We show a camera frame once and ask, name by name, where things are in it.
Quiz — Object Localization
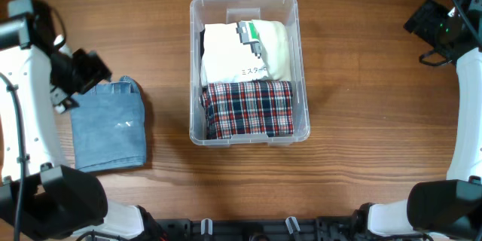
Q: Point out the blue denim jeans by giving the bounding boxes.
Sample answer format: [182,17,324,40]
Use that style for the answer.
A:
[70,76,147,172]

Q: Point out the black garment with tape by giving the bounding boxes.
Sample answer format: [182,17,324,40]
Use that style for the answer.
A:
[200,29,206,59]

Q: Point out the white printed shirt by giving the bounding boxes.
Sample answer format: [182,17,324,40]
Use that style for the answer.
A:
[200,21,269,87]

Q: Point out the red navy plaid cloth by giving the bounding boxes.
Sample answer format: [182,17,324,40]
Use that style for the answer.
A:
[200,81,294,139]

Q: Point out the cream cloth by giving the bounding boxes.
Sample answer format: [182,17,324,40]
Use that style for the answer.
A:
[252,20,291,81]

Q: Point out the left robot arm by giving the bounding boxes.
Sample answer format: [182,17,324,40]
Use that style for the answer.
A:
[1,0,168,240]

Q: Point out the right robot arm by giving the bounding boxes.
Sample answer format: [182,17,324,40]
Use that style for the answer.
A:
[350,0,481,240]

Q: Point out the clear plastic storage container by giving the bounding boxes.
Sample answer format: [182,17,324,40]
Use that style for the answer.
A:
[189,0,310,147]

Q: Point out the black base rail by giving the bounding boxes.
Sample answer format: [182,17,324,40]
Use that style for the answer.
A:
[150,216,419,241]

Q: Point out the right black cable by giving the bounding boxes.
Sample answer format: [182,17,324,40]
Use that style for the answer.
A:
[417,0,482,68]

